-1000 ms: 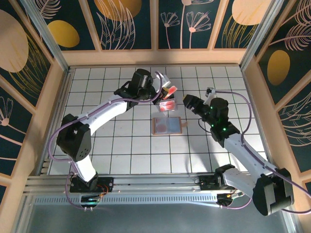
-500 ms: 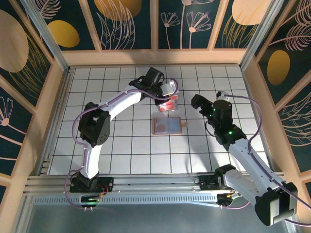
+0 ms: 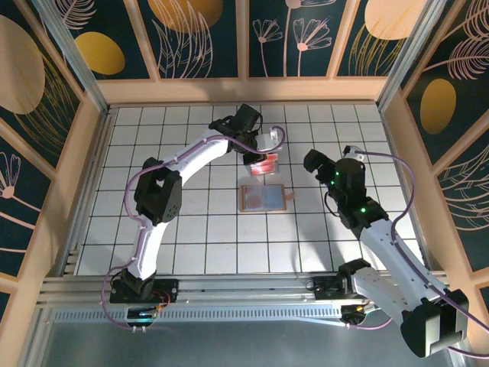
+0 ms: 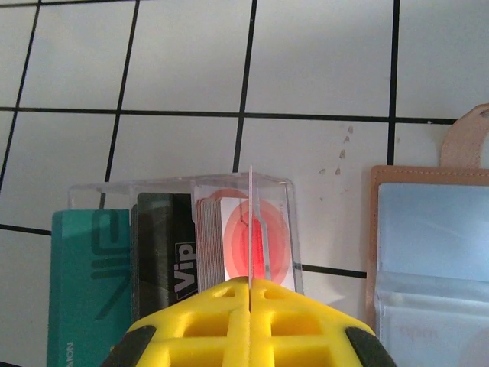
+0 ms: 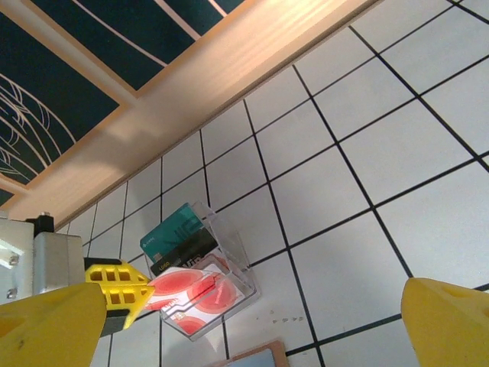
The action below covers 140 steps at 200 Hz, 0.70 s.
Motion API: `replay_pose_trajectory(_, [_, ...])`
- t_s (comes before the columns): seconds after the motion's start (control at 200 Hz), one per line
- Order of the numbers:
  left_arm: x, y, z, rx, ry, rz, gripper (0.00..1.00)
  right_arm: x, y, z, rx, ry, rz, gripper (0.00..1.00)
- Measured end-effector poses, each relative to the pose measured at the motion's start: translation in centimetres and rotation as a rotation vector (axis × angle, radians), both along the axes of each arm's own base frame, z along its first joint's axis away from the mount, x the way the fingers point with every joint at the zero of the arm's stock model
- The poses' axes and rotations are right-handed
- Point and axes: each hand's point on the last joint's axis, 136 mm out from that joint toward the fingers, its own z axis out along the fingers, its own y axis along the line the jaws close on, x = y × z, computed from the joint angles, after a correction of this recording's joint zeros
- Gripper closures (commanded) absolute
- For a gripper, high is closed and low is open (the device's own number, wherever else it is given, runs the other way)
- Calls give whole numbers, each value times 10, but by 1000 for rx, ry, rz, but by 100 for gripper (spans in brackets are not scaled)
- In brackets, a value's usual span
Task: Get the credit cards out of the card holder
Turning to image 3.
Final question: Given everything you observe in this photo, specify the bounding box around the brown card holder wallet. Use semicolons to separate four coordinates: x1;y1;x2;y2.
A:
238;183;296;213

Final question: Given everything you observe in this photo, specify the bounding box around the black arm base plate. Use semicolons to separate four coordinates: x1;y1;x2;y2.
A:
312;275;383;303
109;278;180;304

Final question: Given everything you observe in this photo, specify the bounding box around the aluminium corner post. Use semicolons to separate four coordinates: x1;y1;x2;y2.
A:
376;0;449;112
32;0;112;115

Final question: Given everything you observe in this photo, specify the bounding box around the grey metal sheet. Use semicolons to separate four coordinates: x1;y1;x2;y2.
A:
22;301;473;367

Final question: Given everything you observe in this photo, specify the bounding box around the reddish card with circle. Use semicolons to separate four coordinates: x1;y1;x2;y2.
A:
243;187;264;209

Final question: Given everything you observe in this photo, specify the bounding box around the small electronics board with wires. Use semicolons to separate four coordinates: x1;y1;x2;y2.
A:
125;305;160;326
339;300;385;328

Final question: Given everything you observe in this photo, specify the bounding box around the long aluminium mounting rail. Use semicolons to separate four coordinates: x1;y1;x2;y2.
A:
37;271;455;307

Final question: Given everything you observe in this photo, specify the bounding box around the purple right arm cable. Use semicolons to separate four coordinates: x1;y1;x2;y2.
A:
345;151;489;360

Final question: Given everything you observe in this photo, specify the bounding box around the slotted grey cable duct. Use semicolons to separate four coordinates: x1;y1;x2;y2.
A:
53;307;345;324

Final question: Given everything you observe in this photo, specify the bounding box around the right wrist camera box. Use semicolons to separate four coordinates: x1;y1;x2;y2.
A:
341;143;364;161

